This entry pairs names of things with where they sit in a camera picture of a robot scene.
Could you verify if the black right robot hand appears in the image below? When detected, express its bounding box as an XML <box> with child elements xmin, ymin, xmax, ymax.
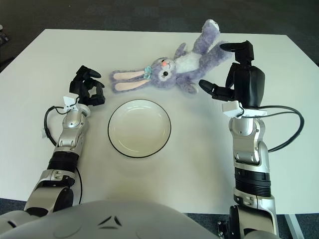
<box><xmin>198</xmin><ymin>39</ymin><xmax>265</xmax><ymax>109</ymax></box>

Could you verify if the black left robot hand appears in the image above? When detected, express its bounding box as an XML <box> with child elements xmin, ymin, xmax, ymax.
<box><xmin>69</xmin><ymin>65</ymin><xmax>105</xmax><ymax>107</ymax></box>

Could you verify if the purple plush bunny doll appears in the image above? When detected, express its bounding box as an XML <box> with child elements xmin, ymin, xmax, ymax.
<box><xmin>109</xmin><ymin>19</ymin><xmax>232</xmax><ymax>95</ymax></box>

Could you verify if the white plate with black rim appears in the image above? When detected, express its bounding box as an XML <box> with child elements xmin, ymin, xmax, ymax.
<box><xmin>107</xmin><ymin>99</ymin><xmax>172</xmax><ymax>159</ymax></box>

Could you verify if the grey robot torso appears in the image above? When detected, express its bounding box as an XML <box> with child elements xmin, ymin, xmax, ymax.
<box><xmin>0</xmin><ymin>199</ymin><xmax>215</xmax><ymax>239</ymax></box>

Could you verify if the grey table leg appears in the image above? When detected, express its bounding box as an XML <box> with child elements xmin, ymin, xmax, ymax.
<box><xmin>284</xmin><ymin>214</ymin><xmax>300</xmax><ymax>239</ymax></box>

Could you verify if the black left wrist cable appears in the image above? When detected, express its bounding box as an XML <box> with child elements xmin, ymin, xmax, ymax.
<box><xmin>44</xmin><ymin>106</ymin><xmax>75</xmax><ymax>146</ymax></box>

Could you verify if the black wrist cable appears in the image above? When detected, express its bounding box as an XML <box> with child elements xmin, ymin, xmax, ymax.
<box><xmin>44</xmin><ymin>106</ymin><xmax>75</xmax><ymax>146</ymax></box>
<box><xmin>240</xmin><ymin>106</ymin><xmax>305</xmax><ymax>153</ymax></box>

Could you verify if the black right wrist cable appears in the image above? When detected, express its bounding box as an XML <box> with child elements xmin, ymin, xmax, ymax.
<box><xmin>240</xmin><ymin>106</ymin><xmax>305</xmax><ymax>153</ymax></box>

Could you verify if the thin black elbow cable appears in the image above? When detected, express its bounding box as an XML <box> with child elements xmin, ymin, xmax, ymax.
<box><xmin>74</xmin><ymin>168</ymin><xmax>83</xmax><ymax>204</ymax></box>

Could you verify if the black metal bracket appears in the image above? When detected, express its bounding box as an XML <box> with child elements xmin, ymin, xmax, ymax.
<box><xmin>216</xmin><ymin>219</ymin><xmax>231</xmax><ymax>239</ymax></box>

